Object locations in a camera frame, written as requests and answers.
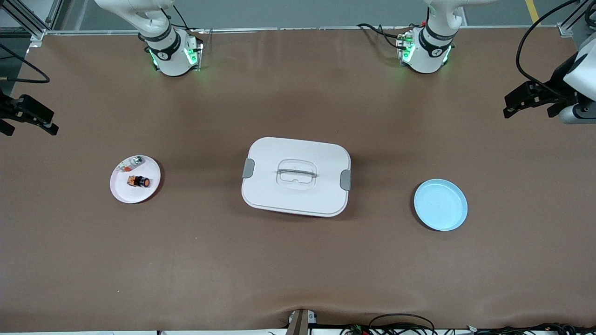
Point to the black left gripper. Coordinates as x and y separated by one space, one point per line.
557 85

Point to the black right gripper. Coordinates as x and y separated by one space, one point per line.
6 111

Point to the orange black push-button switch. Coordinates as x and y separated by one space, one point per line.
139 181

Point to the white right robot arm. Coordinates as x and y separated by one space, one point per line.
170 51

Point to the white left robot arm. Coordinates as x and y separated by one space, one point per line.
430 44

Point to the grey box latch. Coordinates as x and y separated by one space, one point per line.
248 168
345 180

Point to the white lidded storage box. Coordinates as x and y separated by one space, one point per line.
298 200

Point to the small red white part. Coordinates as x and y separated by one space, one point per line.
125 167

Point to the pink round plate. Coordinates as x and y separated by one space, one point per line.
135 194

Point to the light blue round plate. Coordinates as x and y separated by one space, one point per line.
440 204

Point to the aluminium frame profile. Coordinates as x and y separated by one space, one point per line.
565 29
28 19

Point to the silver table edge rail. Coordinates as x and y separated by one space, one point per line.
279 29

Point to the brown grey mount bracket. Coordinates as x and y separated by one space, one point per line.
300 323

